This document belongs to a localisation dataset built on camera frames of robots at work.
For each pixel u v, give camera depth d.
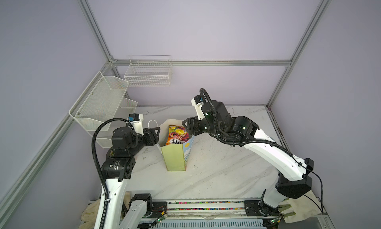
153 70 0.96
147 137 0.58
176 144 0.76
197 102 0.53
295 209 0.73
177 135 0.78
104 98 0.84
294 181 0.42
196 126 0.53
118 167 0.44
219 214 0.73
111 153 0.48
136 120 0.55
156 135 0.63
